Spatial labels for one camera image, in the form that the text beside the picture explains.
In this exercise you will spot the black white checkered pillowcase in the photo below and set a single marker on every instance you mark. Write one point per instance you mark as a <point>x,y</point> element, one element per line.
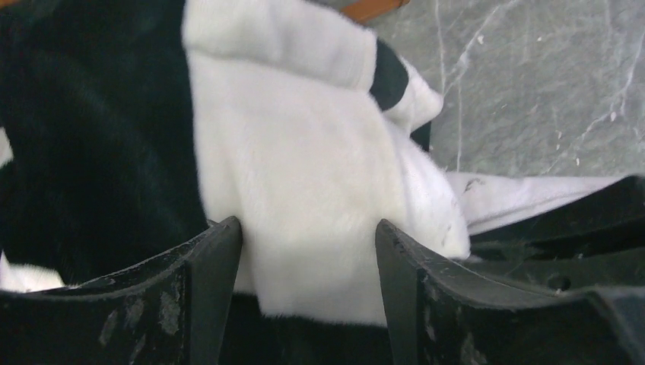
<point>126,142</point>

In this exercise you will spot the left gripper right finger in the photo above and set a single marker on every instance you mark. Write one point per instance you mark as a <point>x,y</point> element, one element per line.
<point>439,311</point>

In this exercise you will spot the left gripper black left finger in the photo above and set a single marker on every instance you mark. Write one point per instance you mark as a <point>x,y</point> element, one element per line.
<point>169,309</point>

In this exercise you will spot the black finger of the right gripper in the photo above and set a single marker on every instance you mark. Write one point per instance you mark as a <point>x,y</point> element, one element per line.
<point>596,240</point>

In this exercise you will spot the wooden shelf rack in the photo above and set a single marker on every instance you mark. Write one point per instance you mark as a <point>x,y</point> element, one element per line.
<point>362,11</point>

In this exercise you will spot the white pillow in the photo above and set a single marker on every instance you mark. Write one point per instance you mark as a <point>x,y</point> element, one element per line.
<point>490,202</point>

